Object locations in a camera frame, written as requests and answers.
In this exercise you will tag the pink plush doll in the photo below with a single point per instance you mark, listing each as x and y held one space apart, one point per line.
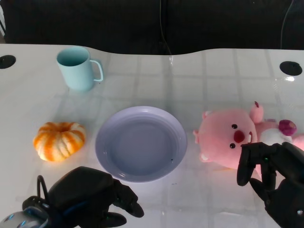
221 135

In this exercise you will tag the orange white striped pumpkin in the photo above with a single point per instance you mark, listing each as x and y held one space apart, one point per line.
59 142

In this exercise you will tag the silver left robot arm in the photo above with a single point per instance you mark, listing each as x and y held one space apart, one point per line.
21 217

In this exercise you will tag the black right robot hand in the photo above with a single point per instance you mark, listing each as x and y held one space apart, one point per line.
289 171

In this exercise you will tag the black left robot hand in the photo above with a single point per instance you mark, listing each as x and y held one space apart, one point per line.
83 187

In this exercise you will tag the black backdrop cloth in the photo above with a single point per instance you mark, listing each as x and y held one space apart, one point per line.
107 21

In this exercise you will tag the light blue mug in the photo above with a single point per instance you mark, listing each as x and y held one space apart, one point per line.
76 76

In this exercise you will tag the lavender round plate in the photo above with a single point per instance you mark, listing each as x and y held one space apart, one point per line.
141 145

